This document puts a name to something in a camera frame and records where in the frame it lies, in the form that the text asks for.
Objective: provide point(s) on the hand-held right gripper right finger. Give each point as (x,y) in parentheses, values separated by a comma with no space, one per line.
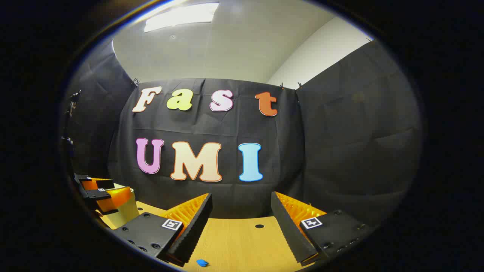
(287,226)

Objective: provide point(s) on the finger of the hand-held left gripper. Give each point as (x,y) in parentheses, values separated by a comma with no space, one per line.
(102,184)
(117,198)

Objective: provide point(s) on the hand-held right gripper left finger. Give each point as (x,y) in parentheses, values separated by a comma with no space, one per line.
(196,226)

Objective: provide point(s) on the pale green garbage bin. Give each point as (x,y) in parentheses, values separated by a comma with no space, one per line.
(127,211)

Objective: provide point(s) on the blue paper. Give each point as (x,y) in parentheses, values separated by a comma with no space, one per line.
(202,262)

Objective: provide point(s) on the wooden desktop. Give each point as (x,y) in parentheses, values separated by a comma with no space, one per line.
(242,241)

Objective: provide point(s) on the ceiling light panel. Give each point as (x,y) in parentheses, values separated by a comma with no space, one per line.
(181,17)

